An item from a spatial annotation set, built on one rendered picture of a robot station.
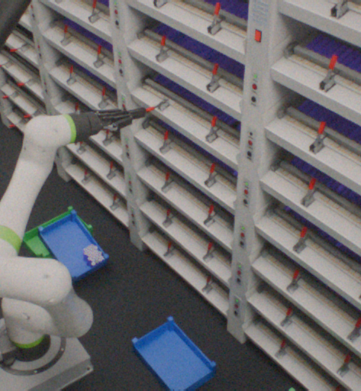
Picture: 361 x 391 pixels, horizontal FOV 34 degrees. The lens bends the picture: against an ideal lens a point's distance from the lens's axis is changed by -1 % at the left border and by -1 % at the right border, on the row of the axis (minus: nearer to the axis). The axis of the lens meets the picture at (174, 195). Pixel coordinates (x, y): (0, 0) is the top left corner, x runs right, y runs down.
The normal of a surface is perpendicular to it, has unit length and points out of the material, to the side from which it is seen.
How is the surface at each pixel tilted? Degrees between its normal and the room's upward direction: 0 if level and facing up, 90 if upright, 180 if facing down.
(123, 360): 0
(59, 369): 4
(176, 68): 17
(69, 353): 4
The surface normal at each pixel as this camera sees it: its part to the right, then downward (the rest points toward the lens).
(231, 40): -0.25, -0.60
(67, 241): 0.20, -0.55
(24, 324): -0.11, 0.60
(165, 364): -0.02, -0.76
